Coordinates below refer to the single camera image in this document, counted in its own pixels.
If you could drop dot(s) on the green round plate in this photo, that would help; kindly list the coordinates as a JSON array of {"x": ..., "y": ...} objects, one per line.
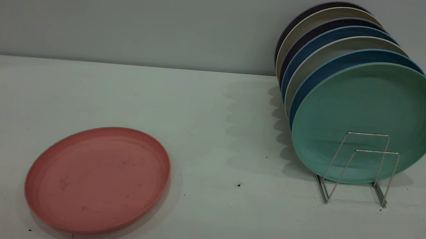
[{"x": 370, "y": 107}]

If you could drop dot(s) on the dark purple round plate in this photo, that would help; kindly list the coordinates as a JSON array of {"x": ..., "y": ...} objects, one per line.
[
  {"x": 290, "y": 23},
  {"x": 295, "y": 45}
]

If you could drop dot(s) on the beige round plate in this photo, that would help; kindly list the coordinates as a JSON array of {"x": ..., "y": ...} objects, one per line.
[
  {"x": 307, "y": 64},
  {"x": 292, "y": 34}
]

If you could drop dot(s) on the pink round plate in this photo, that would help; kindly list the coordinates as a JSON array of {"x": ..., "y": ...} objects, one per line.
[{"x": 97, "y": 180}]

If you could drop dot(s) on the blue round plate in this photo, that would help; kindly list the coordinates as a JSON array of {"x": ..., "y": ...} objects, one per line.
[
  {"x": 321, "y": 72},
  {"x": 301, "y": 53}
]

